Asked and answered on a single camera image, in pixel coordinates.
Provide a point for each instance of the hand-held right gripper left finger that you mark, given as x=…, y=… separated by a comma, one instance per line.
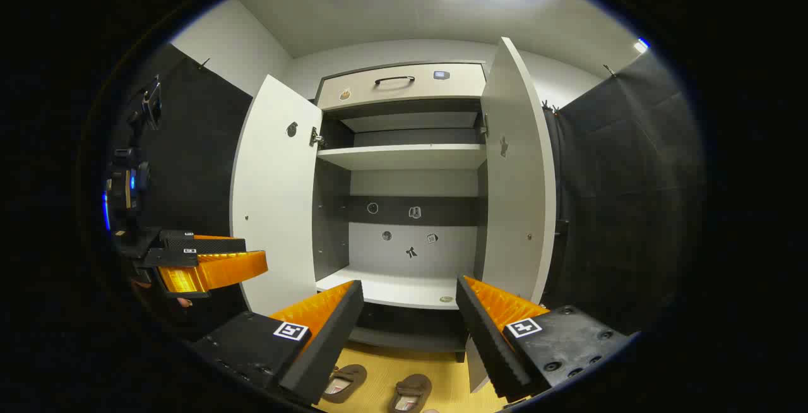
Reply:
x=328, y=343

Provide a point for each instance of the brown fuzzy shoe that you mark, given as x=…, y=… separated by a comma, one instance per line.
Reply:
x=344, y=384
x=410, y=391

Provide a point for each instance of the beige cabinet drawer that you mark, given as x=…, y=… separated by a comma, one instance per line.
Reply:
x=404, y=92

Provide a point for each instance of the black backdrop cloth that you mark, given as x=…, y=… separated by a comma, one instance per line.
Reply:
x=196, y=148
x=631, y=198

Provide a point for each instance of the long ceiling light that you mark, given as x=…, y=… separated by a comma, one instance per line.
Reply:
x=641, y=45

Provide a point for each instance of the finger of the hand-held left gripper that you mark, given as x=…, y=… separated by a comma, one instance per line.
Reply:
x=214, y=271
x=208, y=246

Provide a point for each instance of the metal door hinge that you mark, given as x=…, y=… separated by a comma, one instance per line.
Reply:
x=483, y=125
x=315, y=138

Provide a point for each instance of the white cabinet shelf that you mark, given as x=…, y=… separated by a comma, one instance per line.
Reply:
x=404, y=157
x=391, y=287

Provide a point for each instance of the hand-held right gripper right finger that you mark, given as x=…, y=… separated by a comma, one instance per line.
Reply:
x=486, y=343

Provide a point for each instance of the white and grey shoe cabinet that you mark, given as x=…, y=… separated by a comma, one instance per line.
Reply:
x=410, y=261

